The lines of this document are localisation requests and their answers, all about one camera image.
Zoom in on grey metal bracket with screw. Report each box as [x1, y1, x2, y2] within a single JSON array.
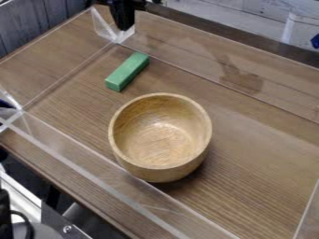
[[41, 203, 92, 239]]

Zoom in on clear acrylic tray walls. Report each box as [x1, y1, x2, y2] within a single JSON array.
[[0, 6, 319, 239]]

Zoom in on white cylindrical container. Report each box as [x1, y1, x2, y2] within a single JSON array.
[[280, 9, 319, 52]]

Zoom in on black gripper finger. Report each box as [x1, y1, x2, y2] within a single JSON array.
[[109, 0, 135, 31]]

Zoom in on green rectangular block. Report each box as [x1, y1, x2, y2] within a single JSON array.
[[104, 52, 149, 92]]

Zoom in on black cable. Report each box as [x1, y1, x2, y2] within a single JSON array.
[[9, 209, 36, 239]]

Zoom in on brown wooden bowl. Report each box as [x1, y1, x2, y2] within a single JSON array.
[[108, 92, 214, 183]]

